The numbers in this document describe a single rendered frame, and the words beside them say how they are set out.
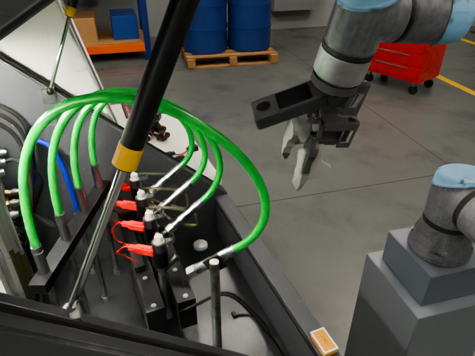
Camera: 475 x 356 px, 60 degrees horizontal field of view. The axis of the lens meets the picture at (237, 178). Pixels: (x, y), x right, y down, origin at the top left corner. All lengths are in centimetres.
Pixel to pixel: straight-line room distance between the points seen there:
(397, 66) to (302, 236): 287
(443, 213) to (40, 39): 96
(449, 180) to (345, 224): 170
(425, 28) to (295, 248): 195
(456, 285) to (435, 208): 21
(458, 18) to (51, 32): 74
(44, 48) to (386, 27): 68
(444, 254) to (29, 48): 104
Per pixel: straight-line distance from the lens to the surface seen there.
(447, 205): 104
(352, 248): 251
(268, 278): 93
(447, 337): 128
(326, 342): 82
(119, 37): 612
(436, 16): 62
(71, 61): 99
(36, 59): 99
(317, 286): 225
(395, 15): 58
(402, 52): 490
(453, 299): 121
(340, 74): 60
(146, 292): 88
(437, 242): 111
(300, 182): 70
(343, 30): 57
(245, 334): 98
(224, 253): 68
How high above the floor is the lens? 161
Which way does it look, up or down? 32 degrees down
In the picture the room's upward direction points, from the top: straight up
